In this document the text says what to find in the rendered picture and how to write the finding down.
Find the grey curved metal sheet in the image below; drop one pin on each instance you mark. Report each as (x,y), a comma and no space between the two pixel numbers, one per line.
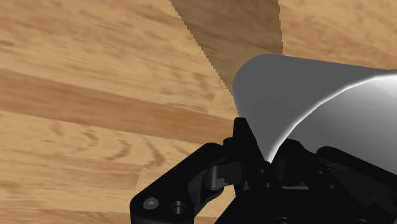
(325,105)

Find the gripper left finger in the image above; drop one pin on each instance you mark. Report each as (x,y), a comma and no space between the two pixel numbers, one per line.
(198,183)

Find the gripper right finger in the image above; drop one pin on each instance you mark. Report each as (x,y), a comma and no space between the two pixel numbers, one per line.
(344,180)

